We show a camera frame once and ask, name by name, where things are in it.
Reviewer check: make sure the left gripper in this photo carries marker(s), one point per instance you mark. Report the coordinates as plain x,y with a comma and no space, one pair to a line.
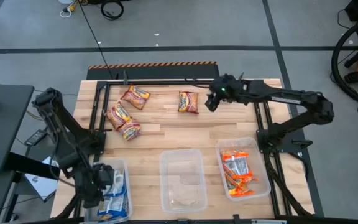
89,189

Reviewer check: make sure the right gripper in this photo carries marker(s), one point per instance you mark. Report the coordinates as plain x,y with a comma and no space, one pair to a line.
227,88

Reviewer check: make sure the clear plastic bin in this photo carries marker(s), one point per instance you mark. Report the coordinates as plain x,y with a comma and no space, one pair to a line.
183,183
261,183
126,174

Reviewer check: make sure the red Maruchan noodle pack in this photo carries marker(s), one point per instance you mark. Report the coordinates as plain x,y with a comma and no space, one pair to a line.
130,130
118,114
135,97
188,102

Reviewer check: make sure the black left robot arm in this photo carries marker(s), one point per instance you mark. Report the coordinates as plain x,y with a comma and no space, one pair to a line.
61,124

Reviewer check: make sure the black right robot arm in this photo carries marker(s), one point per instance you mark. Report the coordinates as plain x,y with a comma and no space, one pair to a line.
291,99

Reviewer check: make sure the white printed sheet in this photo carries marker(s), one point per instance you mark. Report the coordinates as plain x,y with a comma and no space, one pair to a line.
40,185

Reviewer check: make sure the black power adapter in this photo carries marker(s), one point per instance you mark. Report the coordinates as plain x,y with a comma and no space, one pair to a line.
36,137

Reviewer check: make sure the black hazard-striped floor mat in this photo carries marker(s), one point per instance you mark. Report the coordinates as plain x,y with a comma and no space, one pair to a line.
154,72

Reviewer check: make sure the black desk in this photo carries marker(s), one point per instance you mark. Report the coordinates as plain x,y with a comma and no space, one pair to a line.
2,130

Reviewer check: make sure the yellow white power strip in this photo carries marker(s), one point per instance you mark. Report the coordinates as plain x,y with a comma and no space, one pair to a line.
70,7

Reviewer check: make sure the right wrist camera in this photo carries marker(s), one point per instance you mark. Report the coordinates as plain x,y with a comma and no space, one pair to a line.
212,102

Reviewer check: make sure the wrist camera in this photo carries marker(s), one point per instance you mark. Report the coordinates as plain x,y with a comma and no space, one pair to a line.
107,175
212,102

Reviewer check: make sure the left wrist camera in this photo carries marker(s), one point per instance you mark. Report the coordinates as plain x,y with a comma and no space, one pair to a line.
107,175

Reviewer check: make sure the black aluminium table frame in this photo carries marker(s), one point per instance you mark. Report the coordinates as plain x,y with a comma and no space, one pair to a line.
166,82

